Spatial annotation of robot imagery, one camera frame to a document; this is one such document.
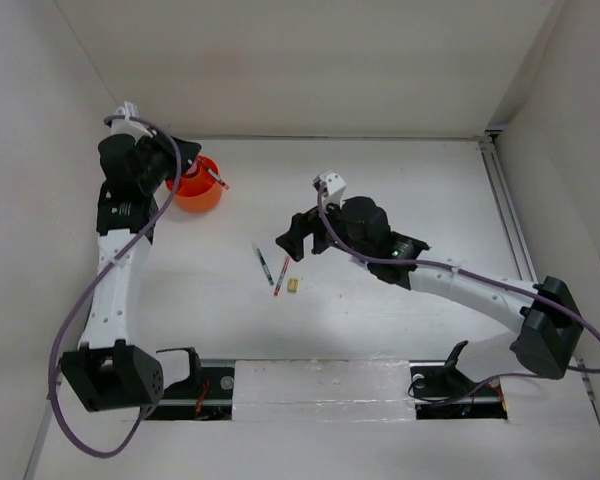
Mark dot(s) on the green gel pen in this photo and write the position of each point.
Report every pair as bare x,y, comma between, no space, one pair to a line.
263,264

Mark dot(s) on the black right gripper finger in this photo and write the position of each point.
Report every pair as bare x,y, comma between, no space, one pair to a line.
303,223
292,243

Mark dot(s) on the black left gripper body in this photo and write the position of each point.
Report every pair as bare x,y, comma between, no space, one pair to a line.
160,159

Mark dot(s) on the red gel pen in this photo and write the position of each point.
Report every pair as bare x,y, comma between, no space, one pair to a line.
281,276

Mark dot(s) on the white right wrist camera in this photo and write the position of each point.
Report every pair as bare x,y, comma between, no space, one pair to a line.
330,187

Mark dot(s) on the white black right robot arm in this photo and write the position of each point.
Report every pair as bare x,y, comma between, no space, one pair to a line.
541,332

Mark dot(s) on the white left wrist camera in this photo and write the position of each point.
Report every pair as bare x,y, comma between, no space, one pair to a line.
123,123

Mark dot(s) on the orange gel pen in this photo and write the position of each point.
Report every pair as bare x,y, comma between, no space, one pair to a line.
216,177

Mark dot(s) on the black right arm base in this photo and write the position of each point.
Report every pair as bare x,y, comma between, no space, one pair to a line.
441,392

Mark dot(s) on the white foam block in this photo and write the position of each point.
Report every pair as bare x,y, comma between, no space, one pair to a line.
329,391

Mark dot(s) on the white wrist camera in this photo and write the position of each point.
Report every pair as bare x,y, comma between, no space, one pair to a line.
123,123
330,187

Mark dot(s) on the orange ribbed round container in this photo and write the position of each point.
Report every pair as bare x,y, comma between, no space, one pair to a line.
201,193

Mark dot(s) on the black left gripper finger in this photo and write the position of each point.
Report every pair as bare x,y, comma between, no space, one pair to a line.
188,150
183,167

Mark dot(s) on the yellow rubber eraser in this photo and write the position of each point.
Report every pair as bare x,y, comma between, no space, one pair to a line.
292,285

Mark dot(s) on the aluminium side rail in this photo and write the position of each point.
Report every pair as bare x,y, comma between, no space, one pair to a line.
505,205

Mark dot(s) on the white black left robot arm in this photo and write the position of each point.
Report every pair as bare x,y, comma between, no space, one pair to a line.
109,370

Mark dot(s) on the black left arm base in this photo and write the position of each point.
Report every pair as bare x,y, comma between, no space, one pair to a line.
195,389

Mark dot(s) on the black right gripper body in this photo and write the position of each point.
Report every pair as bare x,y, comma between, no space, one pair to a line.
333,216

